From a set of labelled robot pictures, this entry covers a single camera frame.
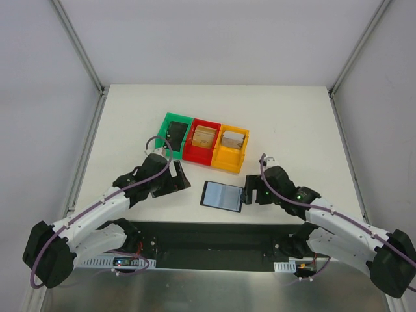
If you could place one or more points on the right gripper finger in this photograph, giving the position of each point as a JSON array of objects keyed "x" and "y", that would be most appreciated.
[
  {"x": 247, "y": 197},
  {"x": 251, "y": 183}
]

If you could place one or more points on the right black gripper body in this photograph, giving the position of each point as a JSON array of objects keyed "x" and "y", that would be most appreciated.
[{"x": 251, "y": 189}]

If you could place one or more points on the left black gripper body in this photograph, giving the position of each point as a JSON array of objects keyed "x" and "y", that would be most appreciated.
[{"x": 172, "y": 181}]

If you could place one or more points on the black leather card holder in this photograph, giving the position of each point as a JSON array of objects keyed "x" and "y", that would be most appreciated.
[{"x": 221, "y": 196}]

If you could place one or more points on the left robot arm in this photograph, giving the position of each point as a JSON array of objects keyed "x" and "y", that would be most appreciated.
[{"x": 54, "y": 250}]

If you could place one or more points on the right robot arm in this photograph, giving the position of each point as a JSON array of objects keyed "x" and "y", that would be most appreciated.
[{"x": 387, "y": 258}]

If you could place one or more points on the silver card stack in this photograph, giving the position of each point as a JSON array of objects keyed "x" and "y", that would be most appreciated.
[{"x": 232, "y": 140}]

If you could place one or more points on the gold card stack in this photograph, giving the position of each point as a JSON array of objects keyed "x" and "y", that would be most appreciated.
[{"x": 203, "y": 136}]

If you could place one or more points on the red plastic bin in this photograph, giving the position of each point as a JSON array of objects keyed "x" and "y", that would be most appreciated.
[{"x": 196, "y": 154}]

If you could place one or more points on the yellow plastic bin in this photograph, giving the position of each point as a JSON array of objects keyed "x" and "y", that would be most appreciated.
[{"x": 227, "y": 158}]

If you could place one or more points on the green plastic bin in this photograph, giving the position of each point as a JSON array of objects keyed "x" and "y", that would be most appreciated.
[{"x": 177, "y": 118}]

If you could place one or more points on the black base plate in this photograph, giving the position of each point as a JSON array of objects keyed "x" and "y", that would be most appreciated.
[{"x": 197, "y": 246}]

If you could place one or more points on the right white cable duct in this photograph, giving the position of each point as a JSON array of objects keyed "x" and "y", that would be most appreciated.
[{"x": 285, "y": 267}]

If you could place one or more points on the white cable duct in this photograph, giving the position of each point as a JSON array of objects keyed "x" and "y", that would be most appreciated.
[
  {"x": 118, "y": 262},
  {"x": 285, "y": 267}
]

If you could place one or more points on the left white cable duct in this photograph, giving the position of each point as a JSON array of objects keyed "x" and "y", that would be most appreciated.
[{"x": 118, "y": 262}]

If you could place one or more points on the left aluminium frame post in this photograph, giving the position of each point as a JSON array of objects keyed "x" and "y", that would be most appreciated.
[{"x": 78, "y": 46}]

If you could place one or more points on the aluminium frame post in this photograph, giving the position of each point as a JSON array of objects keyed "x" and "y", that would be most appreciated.
[
  {"x": 78, "y": 46},
  {"x": 369, "y": 29}
]

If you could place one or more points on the right aluminium frame post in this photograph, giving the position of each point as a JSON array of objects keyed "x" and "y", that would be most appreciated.
[{"x": 369, "y": 29}]

